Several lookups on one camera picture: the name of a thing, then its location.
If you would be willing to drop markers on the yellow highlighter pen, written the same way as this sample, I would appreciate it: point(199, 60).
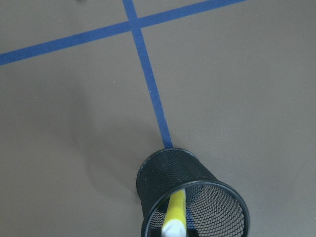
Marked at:
point(175, 224)

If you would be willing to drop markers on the brown table mat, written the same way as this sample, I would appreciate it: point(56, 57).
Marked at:
point(238, 89)

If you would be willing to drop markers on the black mesh pen cup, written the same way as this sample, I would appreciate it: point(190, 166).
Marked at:
point(213, 208)

